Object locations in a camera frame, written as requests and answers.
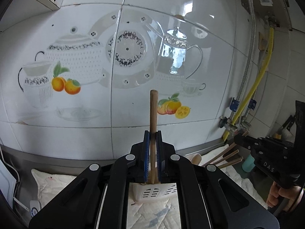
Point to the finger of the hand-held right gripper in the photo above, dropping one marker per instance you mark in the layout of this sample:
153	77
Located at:
243	141

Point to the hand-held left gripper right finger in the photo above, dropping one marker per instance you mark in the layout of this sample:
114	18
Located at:
159	162

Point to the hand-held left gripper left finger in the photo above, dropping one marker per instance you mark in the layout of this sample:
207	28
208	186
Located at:
147	157

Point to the spread of wooden chopsticks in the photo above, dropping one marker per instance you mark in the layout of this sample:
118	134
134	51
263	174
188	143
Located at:
226	156

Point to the person's right hand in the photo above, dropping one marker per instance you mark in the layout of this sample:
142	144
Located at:
288	198

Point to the metal pipe valve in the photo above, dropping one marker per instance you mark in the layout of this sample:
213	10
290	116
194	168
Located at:
245	124

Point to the teal cup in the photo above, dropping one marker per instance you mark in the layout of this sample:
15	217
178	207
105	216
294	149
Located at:
249	164

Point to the dark kitchen knife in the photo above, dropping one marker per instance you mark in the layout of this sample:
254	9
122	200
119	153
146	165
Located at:
287	124

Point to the yellow gas pipe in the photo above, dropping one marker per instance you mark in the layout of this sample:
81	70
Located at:
258	78

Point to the cream quilted mat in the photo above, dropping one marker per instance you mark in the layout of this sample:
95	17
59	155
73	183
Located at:
54	186

